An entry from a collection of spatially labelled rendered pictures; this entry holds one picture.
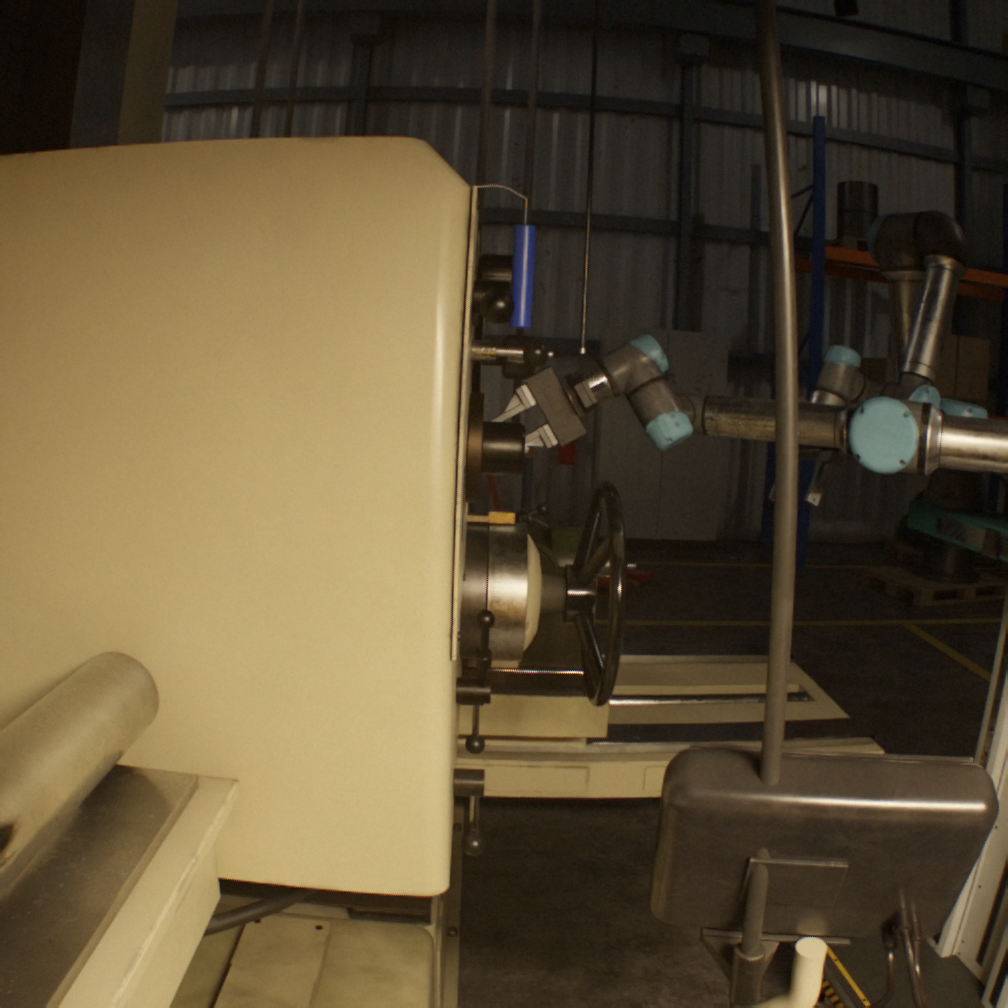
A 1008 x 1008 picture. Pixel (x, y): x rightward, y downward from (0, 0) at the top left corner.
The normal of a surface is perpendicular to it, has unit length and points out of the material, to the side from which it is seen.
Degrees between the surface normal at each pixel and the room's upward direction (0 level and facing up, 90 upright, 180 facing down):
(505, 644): 121
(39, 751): 34
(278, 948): 0
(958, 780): 20
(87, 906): 0
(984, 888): 90
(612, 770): 90
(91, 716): 41
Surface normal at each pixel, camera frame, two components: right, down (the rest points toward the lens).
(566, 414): 0.05, 0.14
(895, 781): -0.02, -0.89
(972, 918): -0.99, -0.03
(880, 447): -0.59, 0.08
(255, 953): 0.05, -0.99
